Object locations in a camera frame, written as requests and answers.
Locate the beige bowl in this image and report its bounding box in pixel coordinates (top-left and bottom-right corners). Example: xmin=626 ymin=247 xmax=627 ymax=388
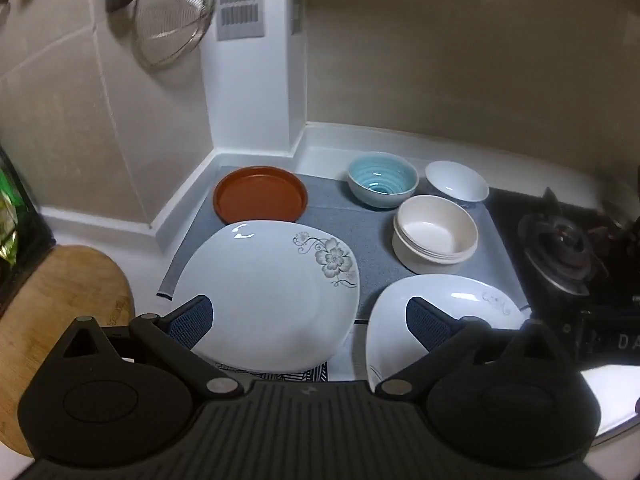
xmin=394 ymin=194 xmax=479 ymax=261
xmin=391 ymin=220 xmax=478 ymax=276

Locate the grey vent grille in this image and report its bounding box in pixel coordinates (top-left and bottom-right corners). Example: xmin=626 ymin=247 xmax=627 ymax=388
xmin=215 ymin=0 xmax=265 ymax=41

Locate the large white floral plate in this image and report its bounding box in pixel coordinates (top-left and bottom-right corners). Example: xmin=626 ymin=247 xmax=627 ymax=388
xmin=170 ymin=219 xmax=361 ymax=374

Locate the grey mat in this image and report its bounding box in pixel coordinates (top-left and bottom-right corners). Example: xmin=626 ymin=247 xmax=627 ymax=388
xmin=156 ymin=165 xmax=531 ymax=321

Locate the gas stove burner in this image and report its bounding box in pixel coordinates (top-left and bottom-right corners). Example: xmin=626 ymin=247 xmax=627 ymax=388
xmin=517 ymin=187 xmax=609 ymax=297

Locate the black gas stove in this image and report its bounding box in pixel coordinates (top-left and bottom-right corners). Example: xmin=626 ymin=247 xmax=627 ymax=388
xmin=486 ymin=186 xmax=640 ymax=367

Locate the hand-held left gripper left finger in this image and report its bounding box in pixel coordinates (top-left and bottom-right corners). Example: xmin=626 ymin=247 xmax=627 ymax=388
xmin=37 ymin=295 xmax=244 ymax=401

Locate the green packet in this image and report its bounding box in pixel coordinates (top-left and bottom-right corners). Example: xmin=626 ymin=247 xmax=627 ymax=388
xmin=0 ymin=166 xmax=22 ymax=264

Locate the small white floral plate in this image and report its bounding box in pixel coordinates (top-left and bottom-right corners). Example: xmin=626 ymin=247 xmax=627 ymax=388
xmin=364 ymin=274 xmax=525 ymax=394

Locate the blue swirl bowl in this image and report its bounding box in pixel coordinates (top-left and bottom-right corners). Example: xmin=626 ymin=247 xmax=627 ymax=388
xmin=347 ymin=152 xmax=419 ymax=210

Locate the metal mesh strainer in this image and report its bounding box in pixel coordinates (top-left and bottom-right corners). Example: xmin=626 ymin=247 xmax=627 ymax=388
xmin=132 ymin=0 xmax=217 ymax=72

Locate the white bowl blue pattern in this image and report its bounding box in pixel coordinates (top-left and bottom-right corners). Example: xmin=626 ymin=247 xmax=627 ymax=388
xmin=424 ymin=160 xmax=490 ymax=207

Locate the brown round plate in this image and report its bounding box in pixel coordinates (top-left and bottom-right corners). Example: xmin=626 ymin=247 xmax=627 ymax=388
xmin=213 ymin=165 xmax=310 ymax=226

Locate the wooden cutting board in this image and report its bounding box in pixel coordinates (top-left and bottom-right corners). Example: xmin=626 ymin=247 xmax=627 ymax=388
xmin=0 ymin=244 xmax=136 ymax=459

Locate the striped cloth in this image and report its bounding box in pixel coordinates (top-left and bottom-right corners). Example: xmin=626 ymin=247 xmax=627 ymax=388
xmin=214 ymin=360 xmax=331 ymax=385

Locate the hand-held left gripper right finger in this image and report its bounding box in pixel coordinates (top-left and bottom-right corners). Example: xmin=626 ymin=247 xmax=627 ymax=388
xmin=375 ymin=296 xmax=583 ymax=401

